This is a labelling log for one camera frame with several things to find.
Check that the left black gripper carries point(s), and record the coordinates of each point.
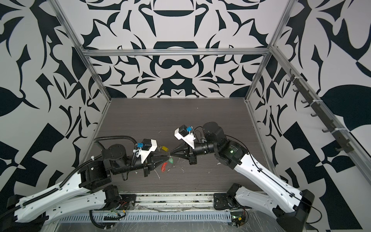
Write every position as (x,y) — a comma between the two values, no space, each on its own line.
(150,165)

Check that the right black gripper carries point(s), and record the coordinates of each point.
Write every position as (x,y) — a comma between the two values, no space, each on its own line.
(192,154)

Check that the red key tag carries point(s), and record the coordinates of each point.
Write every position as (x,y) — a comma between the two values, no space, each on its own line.
(163,168)

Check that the yellow key tag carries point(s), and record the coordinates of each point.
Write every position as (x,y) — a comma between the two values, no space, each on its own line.
(163,148)

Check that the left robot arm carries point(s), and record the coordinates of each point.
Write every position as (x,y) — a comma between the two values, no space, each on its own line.
(87,188)

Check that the small electronics board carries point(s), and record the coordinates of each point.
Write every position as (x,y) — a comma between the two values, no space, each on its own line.
(240,220)

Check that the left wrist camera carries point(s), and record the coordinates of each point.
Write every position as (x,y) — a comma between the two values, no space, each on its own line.
(143,149)

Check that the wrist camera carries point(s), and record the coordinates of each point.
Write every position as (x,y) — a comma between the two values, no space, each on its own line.
(186,134)
(143,149)

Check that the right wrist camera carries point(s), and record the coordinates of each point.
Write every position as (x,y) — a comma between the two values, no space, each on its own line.
(186,134)

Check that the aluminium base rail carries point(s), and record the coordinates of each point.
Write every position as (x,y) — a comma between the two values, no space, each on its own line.
(185,199)

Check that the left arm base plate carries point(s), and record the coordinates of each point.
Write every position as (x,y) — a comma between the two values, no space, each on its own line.
(125,202)

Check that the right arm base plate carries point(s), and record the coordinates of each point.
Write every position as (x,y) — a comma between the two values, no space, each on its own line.
(224,201)

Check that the white cable duct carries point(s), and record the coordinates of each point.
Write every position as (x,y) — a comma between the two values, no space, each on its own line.
(137,217)

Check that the black wall hook rack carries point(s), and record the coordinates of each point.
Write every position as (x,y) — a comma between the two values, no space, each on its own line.
(322,112)

